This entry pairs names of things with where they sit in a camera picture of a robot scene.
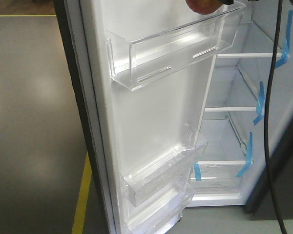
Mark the clear door bin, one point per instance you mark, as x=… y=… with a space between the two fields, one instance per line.
x=145 y=43
x=139 y=186
x=162 y=207

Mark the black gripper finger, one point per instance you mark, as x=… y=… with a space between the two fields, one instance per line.
x=226 y=2

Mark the red yellow apple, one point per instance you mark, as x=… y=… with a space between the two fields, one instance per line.
x=204 y=7

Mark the middle clear door bin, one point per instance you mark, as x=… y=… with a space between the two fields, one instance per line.
x=139 y=186

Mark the upper clear door bin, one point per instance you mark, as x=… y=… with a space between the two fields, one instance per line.
x=145 y=43

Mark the dark grey fridge neighbour door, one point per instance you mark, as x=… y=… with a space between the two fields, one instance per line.
x=259 y=205

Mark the white fridge body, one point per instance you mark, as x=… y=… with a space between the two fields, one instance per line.
x=233 y=120

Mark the lower clear door bin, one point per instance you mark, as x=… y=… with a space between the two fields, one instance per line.
x=162 y=207

